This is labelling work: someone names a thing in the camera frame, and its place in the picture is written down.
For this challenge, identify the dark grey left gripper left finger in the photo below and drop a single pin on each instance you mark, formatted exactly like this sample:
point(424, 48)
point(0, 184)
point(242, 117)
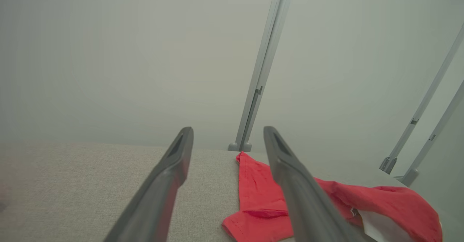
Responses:
point(152, 205)

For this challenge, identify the aluminium partition post twin feet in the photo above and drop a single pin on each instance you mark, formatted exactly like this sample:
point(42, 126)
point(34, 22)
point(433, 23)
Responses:
point(262, 64)

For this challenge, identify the red white-sleeved t-shirt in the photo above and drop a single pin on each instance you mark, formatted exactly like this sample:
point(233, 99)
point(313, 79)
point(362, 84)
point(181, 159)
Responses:
point(257, 191)

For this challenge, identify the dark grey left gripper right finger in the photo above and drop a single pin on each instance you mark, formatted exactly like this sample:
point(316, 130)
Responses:
point(308, 213)

